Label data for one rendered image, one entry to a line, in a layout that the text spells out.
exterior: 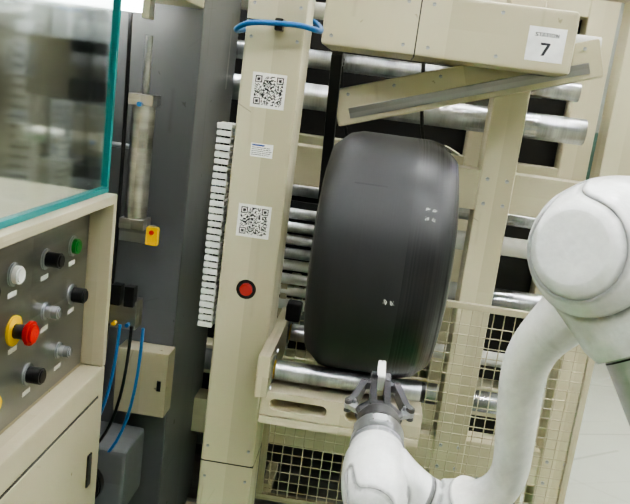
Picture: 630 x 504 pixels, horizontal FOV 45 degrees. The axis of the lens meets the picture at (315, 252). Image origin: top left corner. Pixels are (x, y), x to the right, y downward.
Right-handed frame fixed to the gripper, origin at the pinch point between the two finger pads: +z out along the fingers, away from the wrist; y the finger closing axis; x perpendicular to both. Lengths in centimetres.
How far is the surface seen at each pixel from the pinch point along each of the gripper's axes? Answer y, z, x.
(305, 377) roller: 15.7, 17.0, 12.7
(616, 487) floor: -117, 160, 124
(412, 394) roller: -8.3, 17.0, 12.8
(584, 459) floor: -109, 183, 127
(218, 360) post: 37.0, 24.4, 15.9
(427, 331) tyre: -8.5, 11.0, -5.6
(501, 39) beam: -19, 61, -62
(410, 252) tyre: -2.4, 10.9, -22.2
